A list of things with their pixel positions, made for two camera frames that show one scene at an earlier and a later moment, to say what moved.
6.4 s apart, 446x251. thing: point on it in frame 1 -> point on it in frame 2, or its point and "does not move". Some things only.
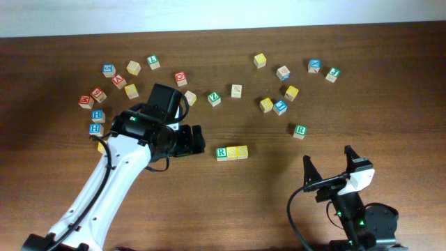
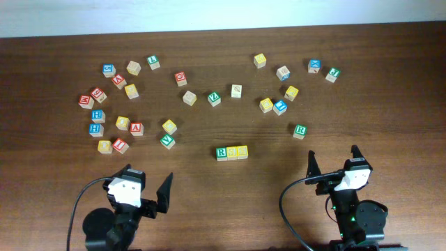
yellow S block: x=232 y=153 does not move
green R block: x=221 y=153 does not move
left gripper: x=188 y=146 -> x=150 y=208
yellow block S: x=242 y=152 does not move
